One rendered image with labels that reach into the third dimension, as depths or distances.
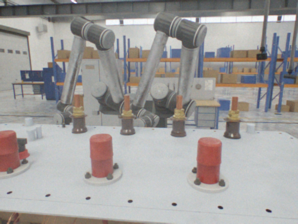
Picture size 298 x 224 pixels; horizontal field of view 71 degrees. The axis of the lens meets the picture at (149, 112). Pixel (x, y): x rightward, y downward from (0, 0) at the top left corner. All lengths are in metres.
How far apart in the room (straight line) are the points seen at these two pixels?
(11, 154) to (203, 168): 0.61
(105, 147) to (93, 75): 5.25
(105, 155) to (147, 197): 0.17
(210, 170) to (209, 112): 4.69
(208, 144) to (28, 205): 0.50
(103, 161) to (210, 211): 0.33
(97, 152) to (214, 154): 0.34
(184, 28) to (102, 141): 1.10
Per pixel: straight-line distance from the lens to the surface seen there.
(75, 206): 0.61
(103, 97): 2.38
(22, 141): 0.93
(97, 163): 0.66
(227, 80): 9.10
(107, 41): 1.71
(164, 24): 1.60
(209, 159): 0.62
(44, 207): 0.63
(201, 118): 5.31
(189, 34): 1.53
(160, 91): 2.16
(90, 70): 5.89
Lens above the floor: 1.70
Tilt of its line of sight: 12 degrees down
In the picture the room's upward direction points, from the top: straight up
